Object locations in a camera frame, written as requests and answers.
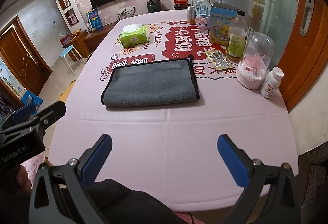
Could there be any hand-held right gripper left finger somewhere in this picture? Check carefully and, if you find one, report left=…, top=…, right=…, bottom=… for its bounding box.
left=29, top=134, right=112, bottom=224

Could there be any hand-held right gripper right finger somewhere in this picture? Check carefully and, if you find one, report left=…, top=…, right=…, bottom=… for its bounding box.
left=217, top=134, right=301, bottom=224

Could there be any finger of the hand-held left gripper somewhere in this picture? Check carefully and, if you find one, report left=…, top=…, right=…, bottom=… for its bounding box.
left=26, top=100, right=66, bottom=130
left=0, top=103, right=37, bottom=127

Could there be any grey towel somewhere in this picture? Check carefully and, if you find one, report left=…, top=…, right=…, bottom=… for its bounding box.
left=101, top=54, right=201, bottom=107

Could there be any person's left hand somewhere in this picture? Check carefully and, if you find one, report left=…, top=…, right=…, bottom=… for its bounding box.
left=13, top=166, right=33, bottom=192

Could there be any small blue plastic stool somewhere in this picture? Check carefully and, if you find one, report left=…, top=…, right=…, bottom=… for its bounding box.
left=22, top=93, right=43, bottom=112

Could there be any yellow chair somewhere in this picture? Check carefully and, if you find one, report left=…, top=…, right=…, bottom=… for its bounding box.
left=59, top=80, right=77, bottom=100

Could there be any pink floral cloth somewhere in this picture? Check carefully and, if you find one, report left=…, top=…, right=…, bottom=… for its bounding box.
left=20, top=156, right=48, bottom=181

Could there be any brown wooden door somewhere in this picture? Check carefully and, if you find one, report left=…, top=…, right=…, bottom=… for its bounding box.
left=0, top=16, right=52, bottom=96

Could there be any round blue stool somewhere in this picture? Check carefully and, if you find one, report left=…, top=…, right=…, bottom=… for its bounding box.
left=60, top=45, right=86, bottom=76

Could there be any red bag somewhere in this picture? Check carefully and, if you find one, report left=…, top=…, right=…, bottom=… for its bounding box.
left=60, top=34, right=73, bottom=46

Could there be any pink printed tablecloth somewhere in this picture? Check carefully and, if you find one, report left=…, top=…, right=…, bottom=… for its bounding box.
left=49, top=9, right=300, bottom=214

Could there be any wooden television cabinet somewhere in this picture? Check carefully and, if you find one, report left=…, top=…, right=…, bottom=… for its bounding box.
left=61, top=25, right=116, bottom=62

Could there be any white pill bottle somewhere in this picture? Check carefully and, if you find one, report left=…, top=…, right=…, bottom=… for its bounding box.
left=260, top=67, right=284, bottom=99

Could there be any blue printed box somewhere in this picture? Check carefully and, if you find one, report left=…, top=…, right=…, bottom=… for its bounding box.
left=86, top=8, right=103, bottom=32

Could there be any pink glass dome ornament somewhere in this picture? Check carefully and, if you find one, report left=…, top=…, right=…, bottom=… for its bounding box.
left=236, top=32, right=275, bottom=90

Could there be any foil blister pack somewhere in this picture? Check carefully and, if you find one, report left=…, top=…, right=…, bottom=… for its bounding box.
left=206, top=50, right=235, bottom=71

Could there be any green tissue pack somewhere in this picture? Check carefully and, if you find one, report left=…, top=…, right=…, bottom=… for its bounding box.
left=119, top=24, right=149, bottom=48

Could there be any wooden sliding door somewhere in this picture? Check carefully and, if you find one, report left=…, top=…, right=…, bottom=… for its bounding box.
left=278, top=0, right=328, bottom=112

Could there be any glass bottle with yellow label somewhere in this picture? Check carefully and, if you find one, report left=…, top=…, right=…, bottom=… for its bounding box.
left=225, top=9, right=248, bottom=62

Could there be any blue cardboard box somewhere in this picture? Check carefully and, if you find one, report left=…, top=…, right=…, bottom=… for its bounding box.
left=209, top=2, right=239, bottom=45

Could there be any pink toy figure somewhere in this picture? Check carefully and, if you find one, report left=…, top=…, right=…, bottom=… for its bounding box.
left=195, top=15, right=211, bottom=35

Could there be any dark green air fryer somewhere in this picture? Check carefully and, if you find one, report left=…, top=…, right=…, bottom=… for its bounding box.
left=147, top=0, right=163, bottom=13

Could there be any drink can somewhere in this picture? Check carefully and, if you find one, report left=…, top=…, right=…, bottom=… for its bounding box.
left=187, top=5, right=196, bottom=25

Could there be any red pot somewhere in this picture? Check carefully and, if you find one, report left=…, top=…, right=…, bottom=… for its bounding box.
left=174, top=0, right=189, bottom=10

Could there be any colourful wall chart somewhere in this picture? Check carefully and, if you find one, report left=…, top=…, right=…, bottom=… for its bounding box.
left=0, top=57, right=26, bottom=98

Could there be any metal door handle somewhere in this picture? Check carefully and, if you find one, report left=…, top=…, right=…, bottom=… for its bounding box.
left=300, top=0, right=314, bottom=37

